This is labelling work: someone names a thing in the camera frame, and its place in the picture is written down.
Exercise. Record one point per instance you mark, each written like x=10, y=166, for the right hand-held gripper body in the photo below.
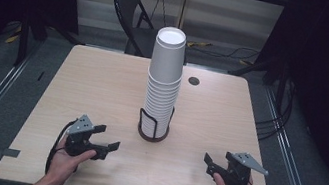
x=238, y=172

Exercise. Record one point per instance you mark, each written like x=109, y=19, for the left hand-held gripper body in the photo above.
x=79, y=125

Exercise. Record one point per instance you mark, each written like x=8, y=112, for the stack of white cups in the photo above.
x=160, y=102

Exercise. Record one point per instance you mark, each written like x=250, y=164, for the person's left hand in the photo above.
x=62, y=165

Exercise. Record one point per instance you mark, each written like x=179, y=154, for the grey tape strip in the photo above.
x=11, y=152

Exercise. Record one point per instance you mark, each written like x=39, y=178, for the round dark table grommet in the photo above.
x=194, y=81

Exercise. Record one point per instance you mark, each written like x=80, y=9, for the black metal stand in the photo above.
x=22, y=45

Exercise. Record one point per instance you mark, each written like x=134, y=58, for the yellow floor tape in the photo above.
x=12, y=38
x=199, y=44

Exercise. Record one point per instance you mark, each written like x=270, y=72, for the black folding chair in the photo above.
x=129, y=9

